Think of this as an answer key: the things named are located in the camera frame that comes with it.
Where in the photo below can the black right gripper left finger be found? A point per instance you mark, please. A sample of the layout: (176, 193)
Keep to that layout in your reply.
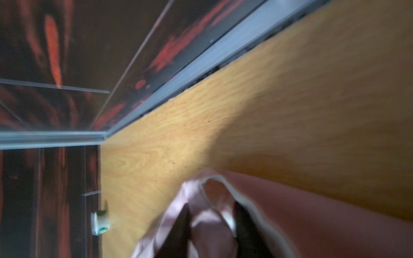
(176, 243)

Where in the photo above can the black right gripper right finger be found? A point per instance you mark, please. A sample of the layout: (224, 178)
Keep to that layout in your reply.
(249, 239)

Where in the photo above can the pink zip jacket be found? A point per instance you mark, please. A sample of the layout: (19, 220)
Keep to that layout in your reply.
(292, 223)

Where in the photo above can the small white tape roll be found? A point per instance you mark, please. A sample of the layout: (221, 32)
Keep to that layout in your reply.
(99, 222)

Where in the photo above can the aluminium corner post left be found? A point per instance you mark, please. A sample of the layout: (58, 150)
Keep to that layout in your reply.
(48, 139)

